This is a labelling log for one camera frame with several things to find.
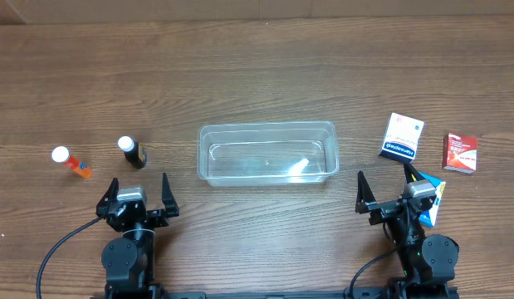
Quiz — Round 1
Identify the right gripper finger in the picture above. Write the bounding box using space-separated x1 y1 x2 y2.
356 171 375 204
403 163 424 183

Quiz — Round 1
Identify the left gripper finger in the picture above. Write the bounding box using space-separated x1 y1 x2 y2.
161 173 179 216
96 178 119 210

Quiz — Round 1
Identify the white and navy medicine box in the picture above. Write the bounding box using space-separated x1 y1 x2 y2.
379 113 424 163

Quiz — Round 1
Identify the black bottle white cap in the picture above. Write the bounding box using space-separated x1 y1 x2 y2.
117 136 147 169

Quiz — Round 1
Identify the blue yellow VapoDrops box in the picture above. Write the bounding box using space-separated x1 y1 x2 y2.
419 173 446 228

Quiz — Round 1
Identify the red medicine box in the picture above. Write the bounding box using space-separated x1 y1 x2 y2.
442 133 477 174

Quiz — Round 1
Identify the orange tube white cap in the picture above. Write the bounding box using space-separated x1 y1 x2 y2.
51 146 92 179

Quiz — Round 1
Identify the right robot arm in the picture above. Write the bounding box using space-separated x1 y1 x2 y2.
344 163 459 299

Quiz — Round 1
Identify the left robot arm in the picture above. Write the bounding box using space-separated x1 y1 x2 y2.
96 174 179 299

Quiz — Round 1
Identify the clear plastic container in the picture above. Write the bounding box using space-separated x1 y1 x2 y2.
197 120 340 187

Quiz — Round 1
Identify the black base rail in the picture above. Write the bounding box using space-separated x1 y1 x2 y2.
90 286 461 299

